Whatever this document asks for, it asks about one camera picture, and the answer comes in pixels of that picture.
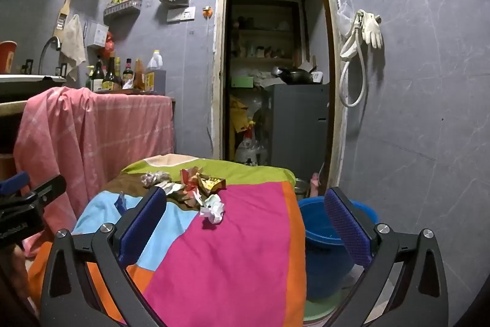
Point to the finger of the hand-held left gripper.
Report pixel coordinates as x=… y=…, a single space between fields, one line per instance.
x=15 y=182
x=46 y=191

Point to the beige hanging rag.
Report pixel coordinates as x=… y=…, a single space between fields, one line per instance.
x=72 y=39

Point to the wall switch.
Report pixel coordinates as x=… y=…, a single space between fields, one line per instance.
x=182 y=14

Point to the grey paper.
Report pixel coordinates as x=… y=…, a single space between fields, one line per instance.
x=151 y=178

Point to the metal bowl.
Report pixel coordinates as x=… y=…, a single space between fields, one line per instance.
x=302 y=189

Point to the white rubber gloves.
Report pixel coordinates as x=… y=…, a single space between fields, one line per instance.
x=373 y=30

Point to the black sauce bottle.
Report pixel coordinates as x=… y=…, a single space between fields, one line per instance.
x=127 y=76

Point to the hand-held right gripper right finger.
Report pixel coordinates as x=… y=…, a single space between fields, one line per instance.
x=346 y=223

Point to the clear water jug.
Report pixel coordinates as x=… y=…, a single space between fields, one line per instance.
x=249 y=152

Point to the small green bottle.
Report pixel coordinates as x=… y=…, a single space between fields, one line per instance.
x=90 y=80

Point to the white paper scrap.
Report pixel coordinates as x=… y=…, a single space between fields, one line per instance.
x=170 y=187

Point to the wooden spatula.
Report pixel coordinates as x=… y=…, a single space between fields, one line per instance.
x=63 y=18

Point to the red cup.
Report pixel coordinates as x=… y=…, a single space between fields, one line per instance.
x=7 y=57

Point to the orange sauce bottle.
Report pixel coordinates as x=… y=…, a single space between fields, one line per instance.
x=138 y=78

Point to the red orange wrapper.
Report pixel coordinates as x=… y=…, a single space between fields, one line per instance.
x=191 y=173

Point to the wooden door frame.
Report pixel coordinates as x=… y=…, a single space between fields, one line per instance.
x=217 y=62

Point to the clear oil jug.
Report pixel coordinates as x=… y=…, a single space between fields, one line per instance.
x=155 y=60

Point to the wooden closet shelf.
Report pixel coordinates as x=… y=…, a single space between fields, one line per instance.
x=264 y=32

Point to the orange wall hook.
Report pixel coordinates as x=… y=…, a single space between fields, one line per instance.
x=207 y=11

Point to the person's left forearm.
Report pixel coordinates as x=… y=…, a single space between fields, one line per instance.
x=9 y=273

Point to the metal faucet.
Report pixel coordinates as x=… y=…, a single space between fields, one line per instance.
x=44 y=51

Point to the pink checked cloth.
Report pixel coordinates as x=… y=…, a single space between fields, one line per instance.
x=95 y=135

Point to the red plastic bag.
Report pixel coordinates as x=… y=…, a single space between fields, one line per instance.
x=110 y=41

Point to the white paper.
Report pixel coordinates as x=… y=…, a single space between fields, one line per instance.
x=212 y=210

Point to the yellow bottle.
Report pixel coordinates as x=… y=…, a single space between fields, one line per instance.
x=118 y=68

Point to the grey countertop box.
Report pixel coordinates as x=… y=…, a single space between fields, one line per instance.
x=160 y=82

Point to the green box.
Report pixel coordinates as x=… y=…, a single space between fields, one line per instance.
x=242 y=82

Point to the grey wall box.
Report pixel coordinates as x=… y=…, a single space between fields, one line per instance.
x=97 y=34

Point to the pink bottle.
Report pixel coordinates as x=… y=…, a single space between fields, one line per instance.
x=316 y=183

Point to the dark sink counter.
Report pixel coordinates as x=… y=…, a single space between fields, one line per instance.
x=30 y=83

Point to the yellow bag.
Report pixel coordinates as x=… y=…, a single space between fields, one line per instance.
x=239 y=116

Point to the black wok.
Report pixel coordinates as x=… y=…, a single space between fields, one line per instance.
x=296 y=76

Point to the dark glass bottle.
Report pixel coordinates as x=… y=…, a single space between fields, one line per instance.
x=98 y=78
x=111 y=76

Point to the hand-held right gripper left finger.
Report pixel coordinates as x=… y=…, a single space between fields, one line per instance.
x=143 y=223

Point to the grey cabinet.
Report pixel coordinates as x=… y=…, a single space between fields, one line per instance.
x=298 y=127

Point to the colourful patchwork blanket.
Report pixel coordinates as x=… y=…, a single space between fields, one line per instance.
x=229 y=254

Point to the grey wall rack with packets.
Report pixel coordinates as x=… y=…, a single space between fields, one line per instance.
x=122 y=7

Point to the blue white wrapper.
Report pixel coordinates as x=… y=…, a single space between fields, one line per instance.
x=121 y=201

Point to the yellow brown snack wrapper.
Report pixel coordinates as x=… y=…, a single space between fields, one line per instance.
x=212 y=183

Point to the green plastic basin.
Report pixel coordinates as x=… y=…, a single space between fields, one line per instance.
x=319 y=309

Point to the blue plastic bucket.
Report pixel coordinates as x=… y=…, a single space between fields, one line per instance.
x=321 y=258

